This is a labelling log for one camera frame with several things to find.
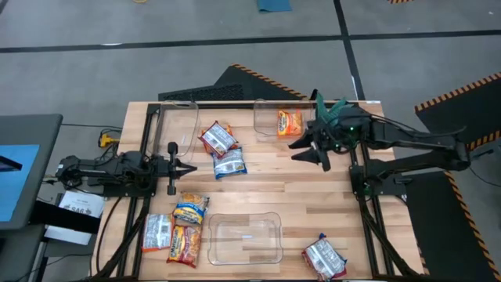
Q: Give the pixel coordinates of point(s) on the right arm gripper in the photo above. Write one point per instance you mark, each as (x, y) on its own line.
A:
(332, 135)

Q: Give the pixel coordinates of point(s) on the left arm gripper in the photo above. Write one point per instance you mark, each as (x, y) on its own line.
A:
(172, 172)

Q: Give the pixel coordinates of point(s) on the blue Maruchan ramen pack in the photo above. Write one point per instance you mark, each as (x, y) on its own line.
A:
(191, 208)
(325, 256)
(230, 163)

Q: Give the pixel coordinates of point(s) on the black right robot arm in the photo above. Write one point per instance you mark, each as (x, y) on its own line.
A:
(411, 137)

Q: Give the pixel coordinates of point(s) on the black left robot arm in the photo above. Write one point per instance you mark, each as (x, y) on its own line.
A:
(117, 168)

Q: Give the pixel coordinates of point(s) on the orange Maruchan ramen pack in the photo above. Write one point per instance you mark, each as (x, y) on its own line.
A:
(289, 123)
(229, 129)
(157, 232)

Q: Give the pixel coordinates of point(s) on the red Maruchan ramen pack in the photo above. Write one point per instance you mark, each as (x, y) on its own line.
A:
(330, 277)
(184, 246)
(217, 139)

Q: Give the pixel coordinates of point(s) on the clear plastic bin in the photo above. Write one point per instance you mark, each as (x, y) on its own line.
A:
(266, 121)
(176, 129)
(244, 239)

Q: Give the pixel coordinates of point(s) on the teal artificial plant white pot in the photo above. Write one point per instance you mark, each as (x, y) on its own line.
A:
(326, 107)

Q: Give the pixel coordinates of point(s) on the black hazard-striped floor mat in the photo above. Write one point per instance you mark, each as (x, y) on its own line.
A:
(462, 109)
(235, 84)
(434, 235)

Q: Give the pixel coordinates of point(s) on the white printed paper sheet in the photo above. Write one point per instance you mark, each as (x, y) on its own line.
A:
(80, 203)

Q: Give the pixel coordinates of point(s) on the dark grey side desk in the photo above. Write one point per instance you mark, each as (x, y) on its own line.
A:
(47, 164)

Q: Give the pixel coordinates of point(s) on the blue floor mat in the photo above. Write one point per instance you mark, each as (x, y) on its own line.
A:
(274, 5)

